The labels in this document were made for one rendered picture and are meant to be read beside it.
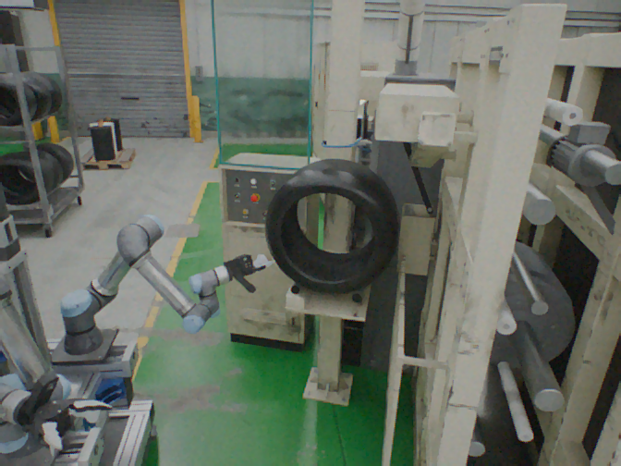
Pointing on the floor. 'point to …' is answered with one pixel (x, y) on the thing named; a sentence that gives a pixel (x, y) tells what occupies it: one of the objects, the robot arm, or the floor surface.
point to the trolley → (12, 183)
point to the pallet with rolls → (107, 146)
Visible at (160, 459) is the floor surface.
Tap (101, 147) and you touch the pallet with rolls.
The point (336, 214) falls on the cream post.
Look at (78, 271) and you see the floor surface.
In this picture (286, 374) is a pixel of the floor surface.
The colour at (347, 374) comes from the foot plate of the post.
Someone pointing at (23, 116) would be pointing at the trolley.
